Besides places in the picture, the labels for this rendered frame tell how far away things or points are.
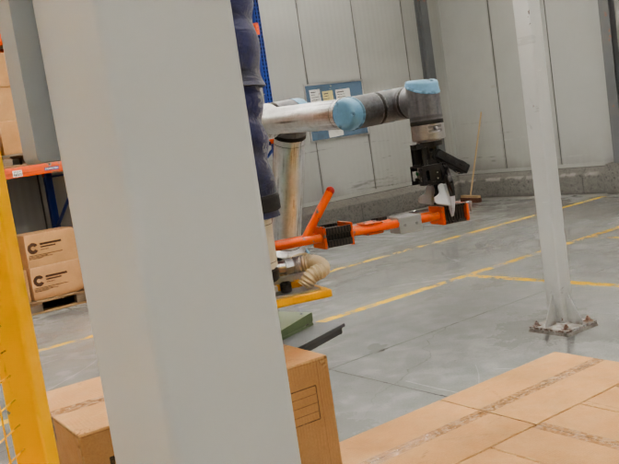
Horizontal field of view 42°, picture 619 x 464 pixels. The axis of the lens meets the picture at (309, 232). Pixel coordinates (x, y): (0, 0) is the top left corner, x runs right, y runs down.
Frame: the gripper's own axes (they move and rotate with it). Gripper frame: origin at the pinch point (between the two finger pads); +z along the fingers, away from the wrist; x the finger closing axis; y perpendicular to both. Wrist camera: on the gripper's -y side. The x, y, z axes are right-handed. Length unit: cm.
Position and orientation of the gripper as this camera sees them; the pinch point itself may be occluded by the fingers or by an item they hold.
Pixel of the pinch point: (445, 212)
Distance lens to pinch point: 226.6
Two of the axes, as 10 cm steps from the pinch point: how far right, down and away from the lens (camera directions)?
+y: -9.3, 1.8, -3.3
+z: 1.4, 9.8, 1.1
